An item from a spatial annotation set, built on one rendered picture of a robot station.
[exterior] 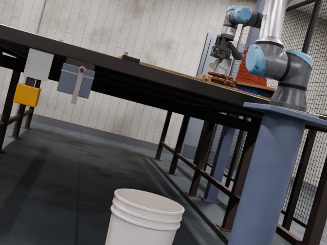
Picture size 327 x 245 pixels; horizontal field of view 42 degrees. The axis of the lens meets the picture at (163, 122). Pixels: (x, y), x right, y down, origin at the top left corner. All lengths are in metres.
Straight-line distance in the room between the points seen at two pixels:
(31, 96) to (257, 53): 0.93
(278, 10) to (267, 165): 0.61
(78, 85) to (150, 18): 5.45
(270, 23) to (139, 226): 0.94
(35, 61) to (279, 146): 1.05
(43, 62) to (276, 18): 0.96
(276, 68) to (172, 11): 5.65
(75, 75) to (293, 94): 0.89
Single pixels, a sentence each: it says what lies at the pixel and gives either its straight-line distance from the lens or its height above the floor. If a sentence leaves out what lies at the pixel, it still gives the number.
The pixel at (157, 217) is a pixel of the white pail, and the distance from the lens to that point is 1.66.
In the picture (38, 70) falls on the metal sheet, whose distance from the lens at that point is 1.85.
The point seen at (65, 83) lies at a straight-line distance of 1.82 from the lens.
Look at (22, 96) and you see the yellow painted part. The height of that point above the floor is 0.65.
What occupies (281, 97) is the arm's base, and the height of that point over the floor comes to 0.91.
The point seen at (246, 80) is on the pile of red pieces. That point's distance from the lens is 2.97.
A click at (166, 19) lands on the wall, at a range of 7.24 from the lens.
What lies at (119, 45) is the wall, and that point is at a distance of 7.08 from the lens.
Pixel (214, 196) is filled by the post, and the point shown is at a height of 0.06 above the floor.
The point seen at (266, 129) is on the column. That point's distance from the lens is 1.73.
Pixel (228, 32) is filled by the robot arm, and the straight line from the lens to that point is 2.19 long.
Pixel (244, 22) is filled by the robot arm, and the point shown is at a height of 1.25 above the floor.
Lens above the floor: 0.76
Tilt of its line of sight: 2 degrees down
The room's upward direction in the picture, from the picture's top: 15 degrees clockwise
